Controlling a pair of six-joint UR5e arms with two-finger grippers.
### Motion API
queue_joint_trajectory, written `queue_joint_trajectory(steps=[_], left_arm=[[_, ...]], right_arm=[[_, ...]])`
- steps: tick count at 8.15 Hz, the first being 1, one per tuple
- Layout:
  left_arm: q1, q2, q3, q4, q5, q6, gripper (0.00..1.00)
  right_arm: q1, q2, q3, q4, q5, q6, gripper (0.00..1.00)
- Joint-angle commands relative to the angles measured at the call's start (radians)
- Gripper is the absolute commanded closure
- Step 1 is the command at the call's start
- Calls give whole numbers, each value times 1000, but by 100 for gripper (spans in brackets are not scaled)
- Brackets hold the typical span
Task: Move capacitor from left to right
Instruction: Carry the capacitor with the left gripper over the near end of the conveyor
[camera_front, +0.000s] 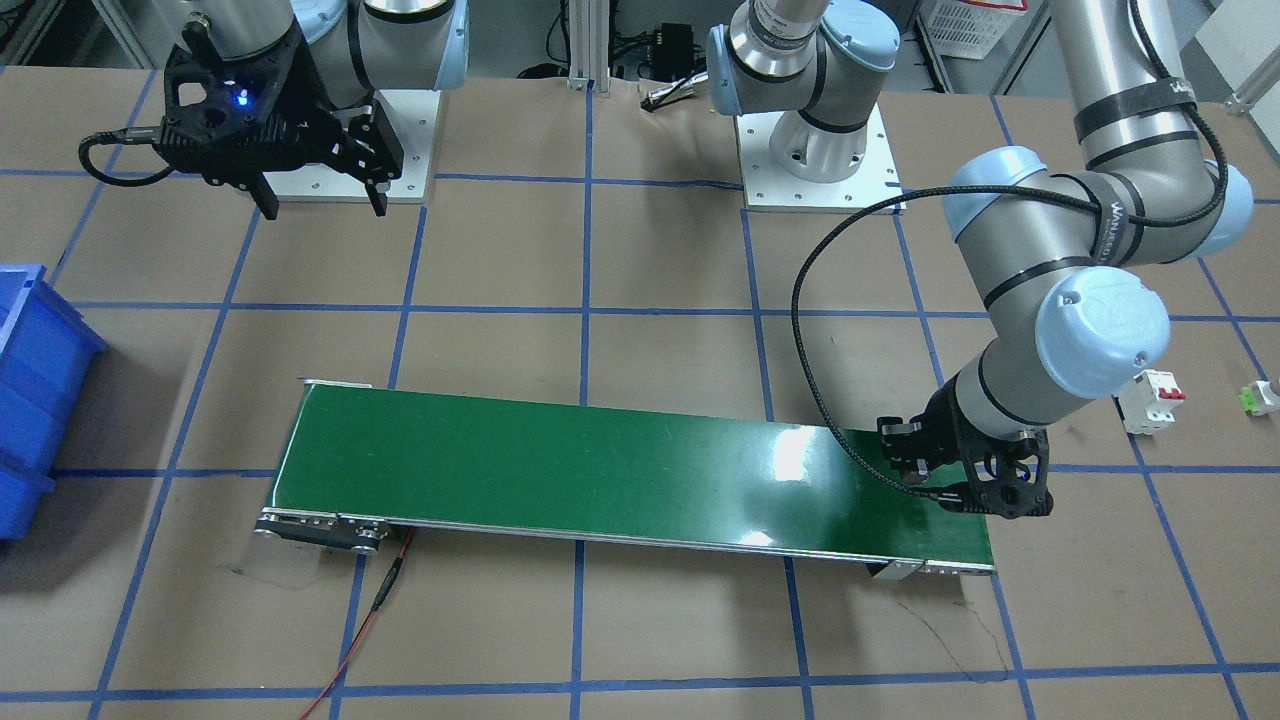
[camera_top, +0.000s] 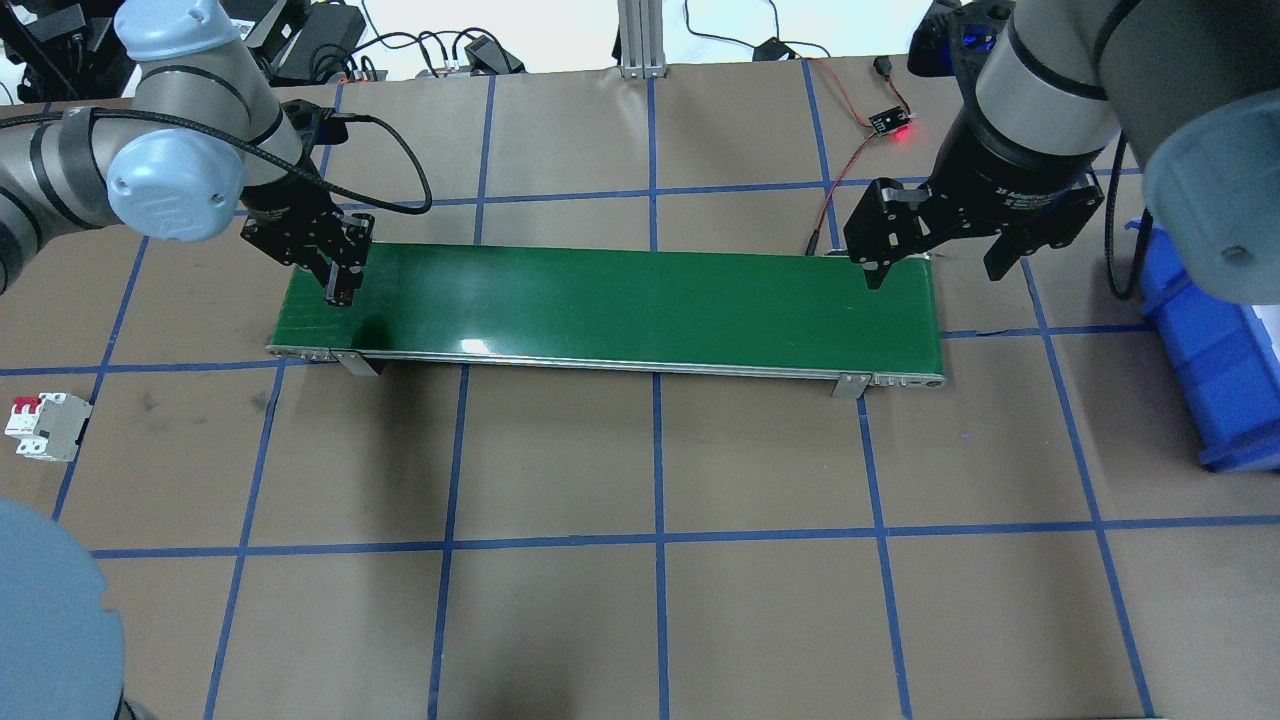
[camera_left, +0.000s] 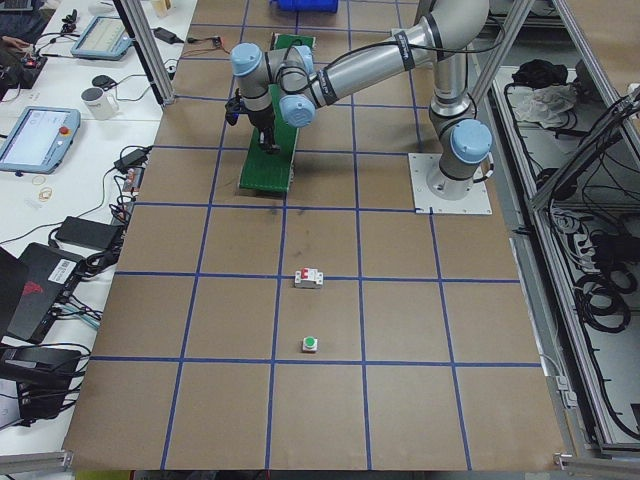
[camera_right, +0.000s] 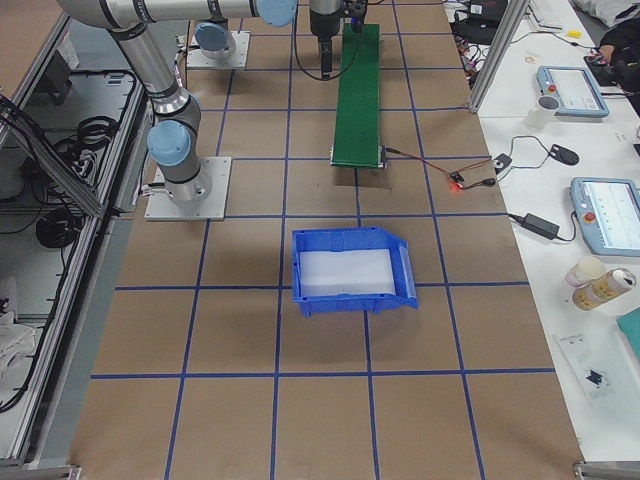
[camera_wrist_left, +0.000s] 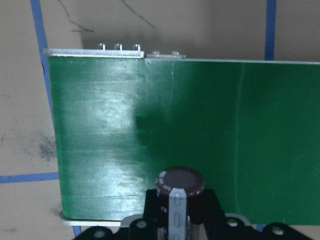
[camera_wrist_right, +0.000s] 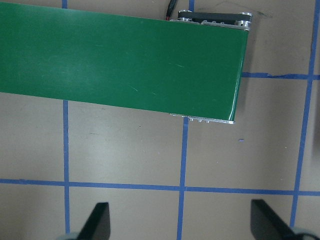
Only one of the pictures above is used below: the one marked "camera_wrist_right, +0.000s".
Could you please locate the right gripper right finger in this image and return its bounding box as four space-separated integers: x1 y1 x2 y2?
250 199 299 240

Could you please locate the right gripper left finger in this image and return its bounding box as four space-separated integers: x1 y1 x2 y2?
78 202 111 240

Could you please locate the red black wire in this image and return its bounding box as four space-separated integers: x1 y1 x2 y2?
165 0 179 21

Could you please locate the green conveyor belt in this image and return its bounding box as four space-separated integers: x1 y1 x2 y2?
0 2 252 124

